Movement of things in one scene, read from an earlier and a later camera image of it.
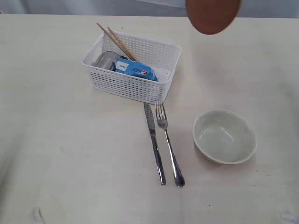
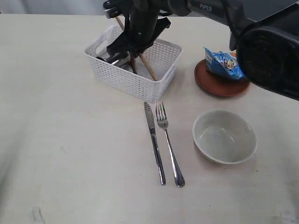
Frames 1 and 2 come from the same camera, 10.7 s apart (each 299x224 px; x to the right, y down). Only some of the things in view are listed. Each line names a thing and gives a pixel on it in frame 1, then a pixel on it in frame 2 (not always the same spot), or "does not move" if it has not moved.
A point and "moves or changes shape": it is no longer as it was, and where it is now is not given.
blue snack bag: x=134 y=68 → x=224 y=63
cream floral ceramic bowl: x=224 y=136 does not move
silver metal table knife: x=159 y=160 does not move
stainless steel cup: x=107 y=60 → x=124 y=62
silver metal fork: x=162 y=121 does not move
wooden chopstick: x=127 y=50 → x=141 y=55
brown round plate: x=210 y=17 moves or changes shape
